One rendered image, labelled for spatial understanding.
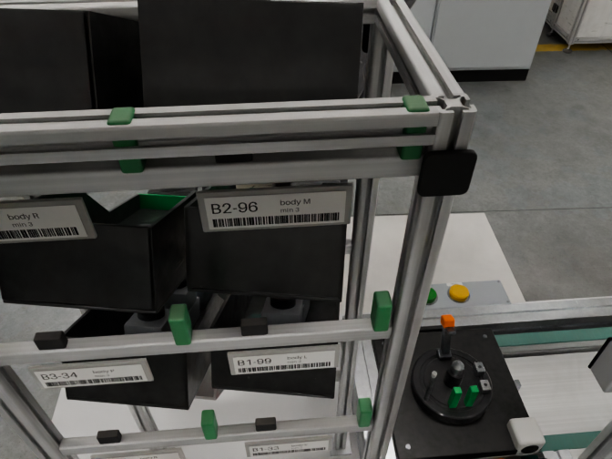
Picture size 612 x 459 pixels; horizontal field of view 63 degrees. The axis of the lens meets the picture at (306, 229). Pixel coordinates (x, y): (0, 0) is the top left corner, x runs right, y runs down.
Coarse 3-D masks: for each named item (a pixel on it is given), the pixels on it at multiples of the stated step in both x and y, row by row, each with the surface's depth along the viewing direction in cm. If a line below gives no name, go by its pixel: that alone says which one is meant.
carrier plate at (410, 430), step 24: (432, 336) 98; (456, 336) 98; (480, 336) 98; (480, 360) 94; (504, 360) 94; (408, 384) 90; (504, 384) 90; (408, 408) 87; (504, 408) 87; (408, 432) 84; (432, 432) 84; (456, 432) 84; (480, 432) 84; (504, 432) 84; (408, 456) 81; (432, 456) 81; (456, 456) 81; (480, 456) 82
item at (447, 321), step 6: (444, 318) 88; (450, 318) 88; (444, 324) 88; (450, 324) 88; (444, 330) 89; (450, 330) 87; (444, 336) 89; (450, 336) 89; (444, 342) 90; (450, 342) 90; (444, 348) 90
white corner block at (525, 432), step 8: (512, 424) 83; (520, 424) 82; (528, 424) 82; (536, 424) 82; (512, 432) 82; (520, 432) 82; (528, 432) 82; (536, 432) 82; (520, 440) 81; (528, 440) 81; (536, 440) 81; (544, 440) 81; (520, 448) 81; (528, 448) 81; (536, 448) 81
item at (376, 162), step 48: (0, 192) 27; (48, 192) 27; (144, 336) 38; (192, 336) 38; (240, 336) 38; (288, 336) 38; (336, 336) 39; (384, 336) 39; (144, 432) 49; (192, 432) 49; (240, 432) 49; (288, 432) 49; (336, 432) 50
